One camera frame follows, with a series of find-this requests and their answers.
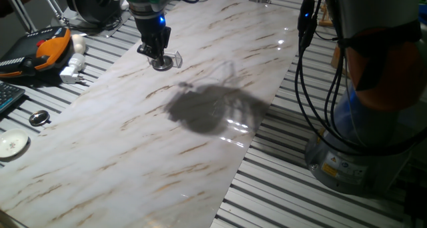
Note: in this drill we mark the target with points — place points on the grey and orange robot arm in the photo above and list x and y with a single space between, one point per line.
373 54

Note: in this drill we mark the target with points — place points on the white flowered ceramic saucer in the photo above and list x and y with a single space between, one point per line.
13 143

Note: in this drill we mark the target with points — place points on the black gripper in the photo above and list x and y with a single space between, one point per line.
152 33

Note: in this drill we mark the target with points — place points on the dark red sleeved forearm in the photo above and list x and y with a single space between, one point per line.
8 8

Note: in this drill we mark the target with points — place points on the thin metal rod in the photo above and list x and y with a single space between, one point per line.
51 3

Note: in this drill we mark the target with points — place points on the orange black teach pendant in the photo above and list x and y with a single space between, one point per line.
50 51

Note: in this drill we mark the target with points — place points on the small spare steel dish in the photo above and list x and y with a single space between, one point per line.
39 118

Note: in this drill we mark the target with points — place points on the white egg shaped object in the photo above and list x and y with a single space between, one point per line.
79 43

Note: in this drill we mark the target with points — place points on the white power adapter plug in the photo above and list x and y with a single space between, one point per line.
75 64

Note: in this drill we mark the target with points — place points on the transparent rectangular box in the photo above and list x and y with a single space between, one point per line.
177 57

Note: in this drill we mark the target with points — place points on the small round steel plate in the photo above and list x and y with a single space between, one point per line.
165 65

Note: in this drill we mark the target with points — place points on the marble pattern table mat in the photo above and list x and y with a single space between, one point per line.
150 154

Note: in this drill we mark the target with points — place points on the aluminium frame strut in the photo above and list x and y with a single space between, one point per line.
20 12

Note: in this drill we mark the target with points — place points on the black computer keyboard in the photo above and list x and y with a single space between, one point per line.
8 94

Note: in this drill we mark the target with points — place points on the black filament spool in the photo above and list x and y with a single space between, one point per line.
90 4

